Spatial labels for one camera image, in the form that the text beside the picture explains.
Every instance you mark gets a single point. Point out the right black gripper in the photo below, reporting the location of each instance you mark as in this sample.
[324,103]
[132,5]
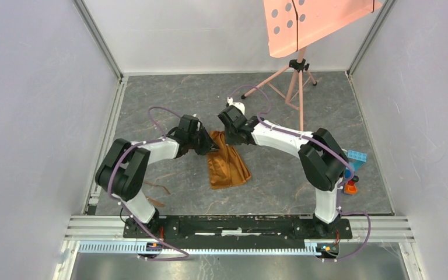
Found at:
[229,141]

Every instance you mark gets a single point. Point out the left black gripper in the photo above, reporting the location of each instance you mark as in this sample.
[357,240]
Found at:
[209,145]

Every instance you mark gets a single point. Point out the orange cloth napkin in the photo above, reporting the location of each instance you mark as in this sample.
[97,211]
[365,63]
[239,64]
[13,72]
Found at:
[226,168]

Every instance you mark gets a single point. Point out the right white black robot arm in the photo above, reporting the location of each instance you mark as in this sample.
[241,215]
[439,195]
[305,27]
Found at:
[323,161]

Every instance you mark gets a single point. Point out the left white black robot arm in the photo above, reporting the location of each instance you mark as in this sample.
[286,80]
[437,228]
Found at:
[122,171]

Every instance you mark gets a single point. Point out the pink music stand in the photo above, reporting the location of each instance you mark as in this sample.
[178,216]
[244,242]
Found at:
[294,25]

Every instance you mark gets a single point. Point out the blue toy brick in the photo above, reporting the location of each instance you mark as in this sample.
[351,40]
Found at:
[356,160]

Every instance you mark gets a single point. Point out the red black toy figure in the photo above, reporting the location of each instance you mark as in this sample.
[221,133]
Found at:
[353,181]

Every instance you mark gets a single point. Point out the orange toy block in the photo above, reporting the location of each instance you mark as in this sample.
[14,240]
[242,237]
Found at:
[350,189]

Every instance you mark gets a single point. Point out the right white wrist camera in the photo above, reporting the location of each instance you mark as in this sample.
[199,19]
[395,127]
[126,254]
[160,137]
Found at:
[239,105]

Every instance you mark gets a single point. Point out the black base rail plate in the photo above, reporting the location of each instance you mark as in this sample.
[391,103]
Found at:
[245,232]

